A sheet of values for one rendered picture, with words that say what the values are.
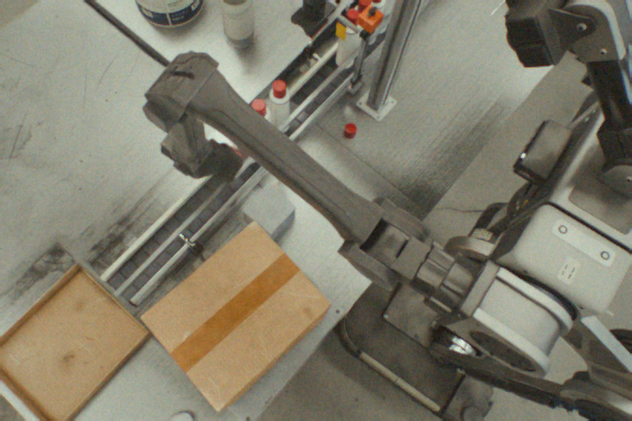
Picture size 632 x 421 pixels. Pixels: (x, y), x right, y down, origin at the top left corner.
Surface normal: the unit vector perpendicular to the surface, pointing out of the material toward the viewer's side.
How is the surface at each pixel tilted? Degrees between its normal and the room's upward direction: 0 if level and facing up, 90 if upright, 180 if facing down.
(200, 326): 0
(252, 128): 24
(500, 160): 0
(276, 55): 0
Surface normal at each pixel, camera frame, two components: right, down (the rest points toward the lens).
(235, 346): 0.03, -0.31
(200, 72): 0.31, 0.00
